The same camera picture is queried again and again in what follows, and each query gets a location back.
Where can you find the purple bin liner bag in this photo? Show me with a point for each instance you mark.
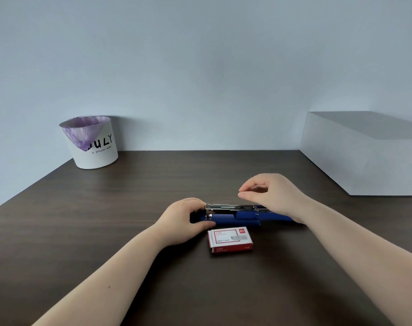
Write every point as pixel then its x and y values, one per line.
pixel 82 132

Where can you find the person's right forearm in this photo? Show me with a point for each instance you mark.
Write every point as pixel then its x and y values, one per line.
pixel 358 254

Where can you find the person's left thumb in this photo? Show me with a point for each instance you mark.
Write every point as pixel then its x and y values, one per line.
pixel 206 226

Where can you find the white waste bin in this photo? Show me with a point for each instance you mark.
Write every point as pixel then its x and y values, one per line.
pixel 97 149

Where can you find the blue stapler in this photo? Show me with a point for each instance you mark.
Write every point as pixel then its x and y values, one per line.
pixel 241 218

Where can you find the red and white staple box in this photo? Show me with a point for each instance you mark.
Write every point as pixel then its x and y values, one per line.
pixel 230 239

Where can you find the white rectangular block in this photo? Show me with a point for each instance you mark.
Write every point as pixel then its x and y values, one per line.
pixel 358 156

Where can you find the person's right hand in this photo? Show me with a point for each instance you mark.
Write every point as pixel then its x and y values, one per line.
pixel 280 196

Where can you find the person's left forearm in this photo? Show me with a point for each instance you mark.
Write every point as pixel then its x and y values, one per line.
pixel 107 278

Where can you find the person's left hand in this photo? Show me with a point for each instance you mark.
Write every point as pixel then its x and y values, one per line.
pixel 178 222

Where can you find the person's right thumb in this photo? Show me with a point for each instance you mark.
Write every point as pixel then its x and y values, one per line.
pixel 251 196

